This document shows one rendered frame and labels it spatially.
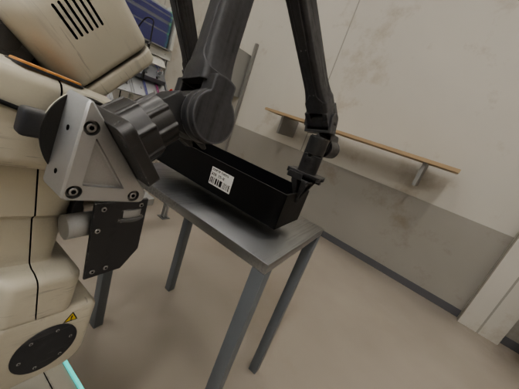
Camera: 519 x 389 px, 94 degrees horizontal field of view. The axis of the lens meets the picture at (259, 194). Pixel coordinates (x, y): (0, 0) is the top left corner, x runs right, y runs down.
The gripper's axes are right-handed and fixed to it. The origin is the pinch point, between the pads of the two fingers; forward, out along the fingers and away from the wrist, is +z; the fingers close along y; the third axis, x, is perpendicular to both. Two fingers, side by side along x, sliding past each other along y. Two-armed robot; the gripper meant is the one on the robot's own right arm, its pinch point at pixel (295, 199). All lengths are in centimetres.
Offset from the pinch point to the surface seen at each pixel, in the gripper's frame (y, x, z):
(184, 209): 24.8, 19.5, 12.8
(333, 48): 112, -247, -123
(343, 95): 77, -243, -73
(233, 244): 4.6, 19.6, 13.0
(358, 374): -49, -66, 94
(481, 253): -108, -222, 31
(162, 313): 49, -8, 92
